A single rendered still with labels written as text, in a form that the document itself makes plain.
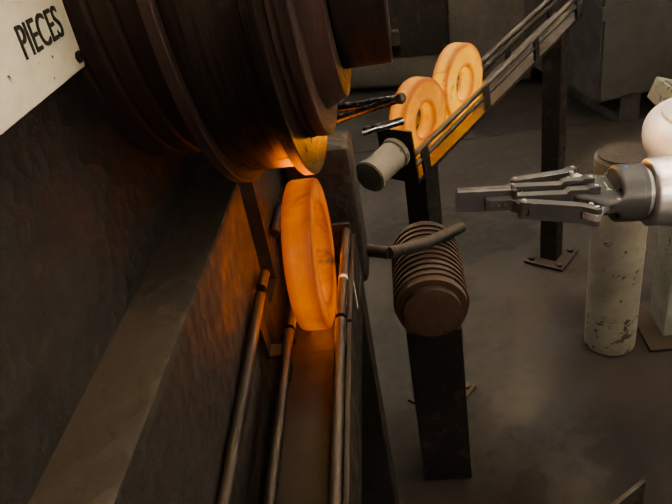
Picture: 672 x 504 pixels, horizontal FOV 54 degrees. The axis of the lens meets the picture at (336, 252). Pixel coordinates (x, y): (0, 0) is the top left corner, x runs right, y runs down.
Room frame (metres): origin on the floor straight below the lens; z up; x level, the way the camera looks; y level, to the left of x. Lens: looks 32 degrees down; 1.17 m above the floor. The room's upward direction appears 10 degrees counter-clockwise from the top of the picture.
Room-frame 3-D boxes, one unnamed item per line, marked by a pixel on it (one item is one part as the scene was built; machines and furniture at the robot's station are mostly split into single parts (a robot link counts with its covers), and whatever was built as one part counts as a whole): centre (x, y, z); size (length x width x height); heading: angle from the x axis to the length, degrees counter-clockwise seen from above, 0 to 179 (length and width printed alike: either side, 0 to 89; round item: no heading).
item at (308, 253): (0.68, 0.03, 0.75); 0.18 x 0.03 x 0.18; 171
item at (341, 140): (0.92, 0.00, 0.68); 0.11 x 0.08 x 0.24; 82
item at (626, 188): (0.74, -0.36, 0.73); 0.09 x 0.08 x 0.07; 82
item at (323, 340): (0.70, 0.03, 0.66); 0.19 x 0.07 x 0.01; 172
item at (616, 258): (1.23, -0.64, 0.26); 0.12 x 0.12 x 0.52
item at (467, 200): (0.75, -0.20, 0.74); 0.07 x 0.01 x 0.03; 82
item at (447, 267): (0.99, -0.16, 0.27); 0.22 x 0.13 x 0.53; 172
